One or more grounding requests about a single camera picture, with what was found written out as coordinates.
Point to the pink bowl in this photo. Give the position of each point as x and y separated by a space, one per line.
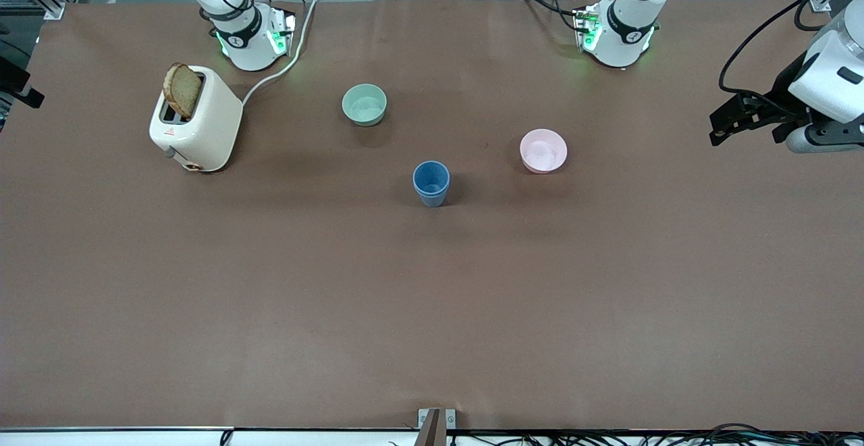
543 150

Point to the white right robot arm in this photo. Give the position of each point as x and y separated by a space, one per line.
243 48

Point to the brown table cover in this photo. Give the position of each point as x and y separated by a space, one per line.
432 311

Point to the brown bread slice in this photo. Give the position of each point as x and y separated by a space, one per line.
182 92

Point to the cream white toaster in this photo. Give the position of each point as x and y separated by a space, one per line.
209 122

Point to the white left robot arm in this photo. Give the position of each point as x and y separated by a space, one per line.
628 28

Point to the metal table edge bracket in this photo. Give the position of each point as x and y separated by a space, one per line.
432 432

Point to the mint green bowl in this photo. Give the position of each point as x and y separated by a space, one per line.
364 105

